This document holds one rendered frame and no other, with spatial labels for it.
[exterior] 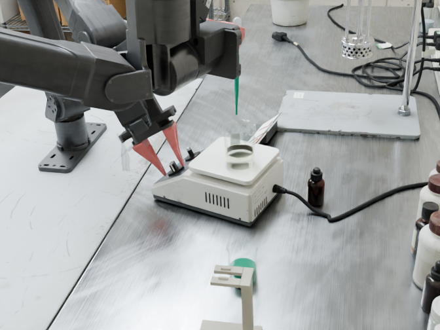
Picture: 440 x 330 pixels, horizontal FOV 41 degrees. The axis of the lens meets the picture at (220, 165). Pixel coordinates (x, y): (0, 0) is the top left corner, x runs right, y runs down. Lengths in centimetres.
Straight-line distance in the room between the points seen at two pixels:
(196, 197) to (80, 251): 21
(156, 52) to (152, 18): 4
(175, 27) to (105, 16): 34
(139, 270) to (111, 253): 6
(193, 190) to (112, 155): 28
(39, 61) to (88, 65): 5
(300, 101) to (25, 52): 84
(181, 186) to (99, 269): 20
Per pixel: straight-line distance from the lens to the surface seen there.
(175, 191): 102
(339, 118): 131
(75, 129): 123
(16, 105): 153
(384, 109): 137
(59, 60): 67
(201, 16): 75
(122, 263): 94
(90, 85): 68
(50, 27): 118
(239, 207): 97
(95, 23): 101
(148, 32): 70
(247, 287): 69
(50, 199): 112
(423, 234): 86
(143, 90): 70
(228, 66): 80
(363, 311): 85
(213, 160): 100
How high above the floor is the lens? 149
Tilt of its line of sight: 30 degrees down
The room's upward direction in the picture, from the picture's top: 3 degrees counter-clockwise
